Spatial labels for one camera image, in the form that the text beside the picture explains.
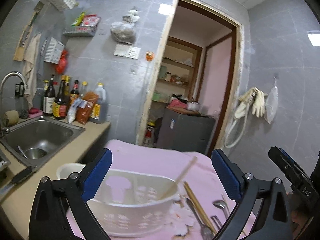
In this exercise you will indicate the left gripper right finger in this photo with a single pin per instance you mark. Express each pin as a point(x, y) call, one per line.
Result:
point(274, 218)

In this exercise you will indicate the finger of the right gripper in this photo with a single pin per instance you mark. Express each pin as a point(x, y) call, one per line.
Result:
point(290, 160)

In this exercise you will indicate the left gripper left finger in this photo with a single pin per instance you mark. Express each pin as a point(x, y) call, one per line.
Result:
point(48, 218)

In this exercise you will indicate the metal wire peeler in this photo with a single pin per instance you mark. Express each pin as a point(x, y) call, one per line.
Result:
point(217, 222)

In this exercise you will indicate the wooden chopstick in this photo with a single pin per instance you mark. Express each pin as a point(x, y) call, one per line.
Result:
point(180, 177)
point(199, 209)
point(226, 202)

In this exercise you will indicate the chrome kitchen faucet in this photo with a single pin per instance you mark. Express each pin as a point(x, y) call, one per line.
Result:
point(5, 94)

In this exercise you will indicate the person right hand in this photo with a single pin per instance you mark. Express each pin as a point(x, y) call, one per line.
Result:
point(299, 214)

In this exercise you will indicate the hanging clear bag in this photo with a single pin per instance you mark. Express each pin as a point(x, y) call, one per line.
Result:
point(271, 103)

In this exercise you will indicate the steel bowl in sink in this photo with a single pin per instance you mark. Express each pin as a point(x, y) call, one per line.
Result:
point(35, 153)

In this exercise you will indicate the white plastic utensil basket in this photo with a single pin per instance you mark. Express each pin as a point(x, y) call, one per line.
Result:
point(131, 204)

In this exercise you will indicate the pink floral table cloth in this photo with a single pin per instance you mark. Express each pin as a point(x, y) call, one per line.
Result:
point(202, 179)

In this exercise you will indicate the stainless steel sink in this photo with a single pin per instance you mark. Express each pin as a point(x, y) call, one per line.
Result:
point(42, 132)

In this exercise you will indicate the white rubber gloves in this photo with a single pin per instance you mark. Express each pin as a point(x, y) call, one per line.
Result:
point(253, 98)

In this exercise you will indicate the cooking oil jug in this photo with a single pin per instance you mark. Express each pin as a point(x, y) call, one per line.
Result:
point(98, 114)

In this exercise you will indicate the orange spice bag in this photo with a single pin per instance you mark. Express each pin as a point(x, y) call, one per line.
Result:
point(86, 106)

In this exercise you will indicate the soy sauce bottle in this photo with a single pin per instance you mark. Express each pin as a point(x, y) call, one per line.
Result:
point(60, 104)

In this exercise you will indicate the dark grey cabinet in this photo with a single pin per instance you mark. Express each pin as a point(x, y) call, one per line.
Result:
point(185, 133)

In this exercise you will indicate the dark wine bottle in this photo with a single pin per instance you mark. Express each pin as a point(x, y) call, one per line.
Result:
point(49, 98)

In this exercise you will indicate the small dark sauce bottle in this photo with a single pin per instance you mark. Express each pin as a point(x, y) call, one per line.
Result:
point(74, 93)

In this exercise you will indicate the hanging beige towel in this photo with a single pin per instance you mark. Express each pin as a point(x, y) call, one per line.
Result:
point(29, 68)

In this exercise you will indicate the red plastic bag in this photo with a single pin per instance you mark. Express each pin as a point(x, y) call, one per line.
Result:
point(62, 64)

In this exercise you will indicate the wooden cutting board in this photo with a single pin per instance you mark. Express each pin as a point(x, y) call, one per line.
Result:
point(24, 38)

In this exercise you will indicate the hanging plastic bag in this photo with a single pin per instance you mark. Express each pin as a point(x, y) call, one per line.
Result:
point(124, 31)

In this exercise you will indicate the black handled kitchen knife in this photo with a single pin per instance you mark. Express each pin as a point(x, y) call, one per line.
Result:
point(17, 179)

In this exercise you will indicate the wooden door frame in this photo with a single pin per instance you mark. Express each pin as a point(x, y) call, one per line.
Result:
point(234, 76)

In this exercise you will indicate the small white wall rack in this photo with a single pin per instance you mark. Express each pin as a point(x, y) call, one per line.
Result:
point(54, 51)

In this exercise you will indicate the white wall socket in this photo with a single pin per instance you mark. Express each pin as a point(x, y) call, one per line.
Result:
point(130, 52)

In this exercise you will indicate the orange wall hook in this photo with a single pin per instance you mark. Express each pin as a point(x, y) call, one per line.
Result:
point(149, 56)

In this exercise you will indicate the grey wall spice shelf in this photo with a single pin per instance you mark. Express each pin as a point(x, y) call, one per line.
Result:
point(79, 31)

